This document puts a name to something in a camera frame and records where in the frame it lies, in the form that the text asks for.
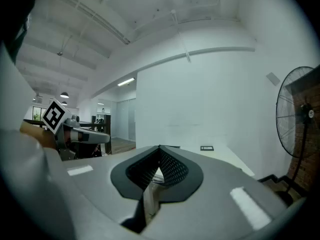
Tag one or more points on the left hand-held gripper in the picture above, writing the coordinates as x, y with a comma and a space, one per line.
53, 115

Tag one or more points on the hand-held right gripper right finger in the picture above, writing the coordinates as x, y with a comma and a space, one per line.
215, 184

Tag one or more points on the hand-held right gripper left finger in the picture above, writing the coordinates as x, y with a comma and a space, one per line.
95, 184

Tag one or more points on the person's left forearm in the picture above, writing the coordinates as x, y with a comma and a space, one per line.
40, 134

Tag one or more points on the black metal railing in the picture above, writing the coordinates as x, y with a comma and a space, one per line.
95, 126

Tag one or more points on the fluorescent tube light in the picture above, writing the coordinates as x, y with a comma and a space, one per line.
126, 81

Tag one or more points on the bright window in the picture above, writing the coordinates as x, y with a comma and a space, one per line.
38, 113

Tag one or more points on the black standing fan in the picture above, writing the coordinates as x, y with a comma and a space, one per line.
290, 114

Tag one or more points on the person's dark green shirt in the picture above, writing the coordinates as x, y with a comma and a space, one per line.
15, 21

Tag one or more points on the dark wooden railing post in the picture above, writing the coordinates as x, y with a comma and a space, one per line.
108, 134

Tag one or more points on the black picture frame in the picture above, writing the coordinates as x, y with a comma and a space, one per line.
207, 148

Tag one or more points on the grey wall panel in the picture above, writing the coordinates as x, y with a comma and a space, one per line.
273, 78

